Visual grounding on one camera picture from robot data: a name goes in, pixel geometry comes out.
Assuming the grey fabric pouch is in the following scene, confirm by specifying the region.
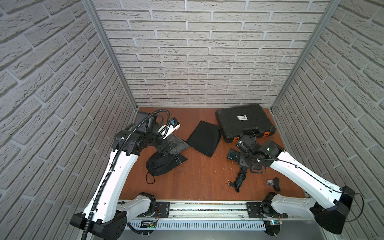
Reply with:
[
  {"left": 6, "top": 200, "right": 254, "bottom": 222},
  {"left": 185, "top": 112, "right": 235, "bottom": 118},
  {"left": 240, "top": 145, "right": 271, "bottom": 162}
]
[{"left": 168, "top": 135, "right": 190, "bottom": 155}]

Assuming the black printed drawstring pouch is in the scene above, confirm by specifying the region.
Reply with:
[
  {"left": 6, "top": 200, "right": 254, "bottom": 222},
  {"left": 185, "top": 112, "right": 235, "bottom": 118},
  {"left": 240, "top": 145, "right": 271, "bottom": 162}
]
[{"left": 146, "top": 153, "right": 188, "bottom": 185}]

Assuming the black fabric pouch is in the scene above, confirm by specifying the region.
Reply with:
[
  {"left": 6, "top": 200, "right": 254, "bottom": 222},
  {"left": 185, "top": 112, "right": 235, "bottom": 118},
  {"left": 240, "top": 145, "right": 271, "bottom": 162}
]
[{"left": 187, "top": 121, "right": 221, "bottom": 157}]

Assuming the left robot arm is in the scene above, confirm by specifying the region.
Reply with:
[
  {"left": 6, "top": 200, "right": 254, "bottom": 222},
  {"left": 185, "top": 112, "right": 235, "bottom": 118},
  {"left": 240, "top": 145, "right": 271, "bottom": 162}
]
[{"left": 71, "top": 109, "right": 180, "bottom": 240}]

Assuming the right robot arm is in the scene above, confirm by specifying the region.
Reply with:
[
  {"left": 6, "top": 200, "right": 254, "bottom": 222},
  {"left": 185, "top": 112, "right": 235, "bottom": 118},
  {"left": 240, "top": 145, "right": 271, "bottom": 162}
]
[{"left": 227, "top": 136, "right": 357, "bottom": 235}]

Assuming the small black adapter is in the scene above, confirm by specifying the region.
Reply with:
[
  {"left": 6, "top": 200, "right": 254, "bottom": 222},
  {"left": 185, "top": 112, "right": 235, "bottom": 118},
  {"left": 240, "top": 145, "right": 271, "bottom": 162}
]
[{"left": 267, "top": 178, "right": 281, "bottom": 192}]

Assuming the black plastic tool case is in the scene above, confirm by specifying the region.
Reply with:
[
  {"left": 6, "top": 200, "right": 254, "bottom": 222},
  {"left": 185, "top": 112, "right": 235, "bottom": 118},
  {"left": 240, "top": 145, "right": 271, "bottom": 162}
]
[{"left": 215, "top": 104, "right": 276, "bottom": 143}]

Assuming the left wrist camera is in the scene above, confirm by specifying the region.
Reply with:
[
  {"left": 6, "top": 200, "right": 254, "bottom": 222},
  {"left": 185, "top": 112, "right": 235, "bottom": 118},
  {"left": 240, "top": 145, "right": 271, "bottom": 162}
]
[{"left": 158, "top": 118, "right": 181, "bottom": 140}]

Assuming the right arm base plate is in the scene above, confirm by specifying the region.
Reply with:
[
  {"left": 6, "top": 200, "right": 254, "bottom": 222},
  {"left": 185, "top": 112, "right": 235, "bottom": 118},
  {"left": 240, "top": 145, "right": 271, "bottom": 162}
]
[{"left": 246, "top": 202, "right": 288, "bottom": 219}]

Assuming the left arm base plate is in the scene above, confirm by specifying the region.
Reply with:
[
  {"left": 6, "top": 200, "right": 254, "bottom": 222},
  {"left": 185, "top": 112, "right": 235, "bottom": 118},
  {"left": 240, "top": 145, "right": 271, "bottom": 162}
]
[{"left": 137, "top": 201, "right": 171, "bottom": 219}]

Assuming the aluminium rail frame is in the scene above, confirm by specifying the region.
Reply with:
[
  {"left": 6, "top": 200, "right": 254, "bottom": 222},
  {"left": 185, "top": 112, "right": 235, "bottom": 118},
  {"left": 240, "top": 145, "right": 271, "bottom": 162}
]
[{"left": 116, "top": 198, "right": 313, "bottom": 235}]

